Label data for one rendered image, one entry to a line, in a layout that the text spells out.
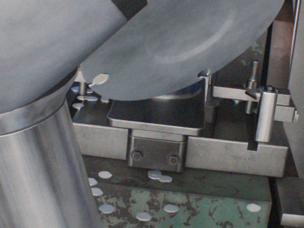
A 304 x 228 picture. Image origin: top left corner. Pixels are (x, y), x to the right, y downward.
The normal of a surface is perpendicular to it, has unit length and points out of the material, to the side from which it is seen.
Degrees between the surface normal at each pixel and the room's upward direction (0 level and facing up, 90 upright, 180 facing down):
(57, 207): 85
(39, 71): 130
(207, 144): 90
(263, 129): 90
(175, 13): 124
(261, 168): 90
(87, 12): 112
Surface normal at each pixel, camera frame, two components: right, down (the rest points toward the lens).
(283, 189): 0.08, -0.93
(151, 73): 0.43, 0.80
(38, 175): 0.42, 0.32
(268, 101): -0.09, 0.35
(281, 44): -0.07, 0.07
